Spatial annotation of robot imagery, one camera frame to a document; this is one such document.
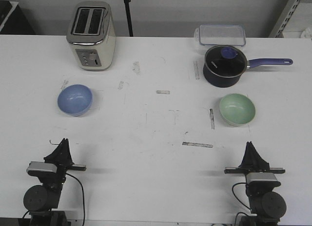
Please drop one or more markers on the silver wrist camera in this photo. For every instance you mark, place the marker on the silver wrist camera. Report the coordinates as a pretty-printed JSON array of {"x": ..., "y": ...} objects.
[
  {"x": 40, "y": 169},
  {"x": 265, "y": 179}
]

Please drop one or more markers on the dark blue saucepan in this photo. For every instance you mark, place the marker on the dark blue saucepan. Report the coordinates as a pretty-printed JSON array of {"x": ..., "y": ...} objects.
[{"x": 224, "y": 82}]

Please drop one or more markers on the clear plastic food container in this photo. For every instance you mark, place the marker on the clear plastic food container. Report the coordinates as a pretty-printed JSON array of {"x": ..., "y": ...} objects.
[{"x": 212, "y": 34}]

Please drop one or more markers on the blue bowl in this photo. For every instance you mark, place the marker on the blue bowl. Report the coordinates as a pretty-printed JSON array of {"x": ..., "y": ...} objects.
[{"x": 75, "y": 100}]

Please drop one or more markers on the green bowl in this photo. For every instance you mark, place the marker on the green bowl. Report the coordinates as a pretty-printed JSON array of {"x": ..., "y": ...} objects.
[{"x": 237, "y": 109}]

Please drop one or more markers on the black tripod pole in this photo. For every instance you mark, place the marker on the black tripod pole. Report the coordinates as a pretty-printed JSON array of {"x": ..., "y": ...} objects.
[{"x": 128, "y": 16}]

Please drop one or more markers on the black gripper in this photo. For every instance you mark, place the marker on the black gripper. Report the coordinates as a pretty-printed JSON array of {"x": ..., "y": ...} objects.
[
  {"x": 54, "y": 180},
  {"x": 252, "y": 157}
]

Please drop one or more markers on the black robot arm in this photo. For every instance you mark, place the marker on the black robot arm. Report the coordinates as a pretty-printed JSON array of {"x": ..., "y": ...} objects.
[
  {"x": 41, "y": 201},
  {"x": 266, "y": 206}
]

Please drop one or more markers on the glass pot lid blue knob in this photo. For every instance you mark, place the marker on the glass pot lid blue knob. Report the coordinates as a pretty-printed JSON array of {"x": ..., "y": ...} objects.
[{"x": 225, "y": 61}]

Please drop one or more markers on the white crumpled cloth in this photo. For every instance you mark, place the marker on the white crumpled cloth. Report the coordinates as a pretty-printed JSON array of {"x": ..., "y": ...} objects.
[{"x": 307, "y": 33}]

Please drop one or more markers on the cream and chrome toaster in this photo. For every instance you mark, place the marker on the cream and chrome toaster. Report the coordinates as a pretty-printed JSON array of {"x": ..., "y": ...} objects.
[{"x": 91, "y": 35}]

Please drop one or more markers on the grey metal shelf upright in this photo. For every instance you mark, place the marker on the grey metal shelf upright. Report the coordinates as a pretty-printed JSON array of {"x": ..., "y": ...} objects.
[{"x": 284, "y": 18}]

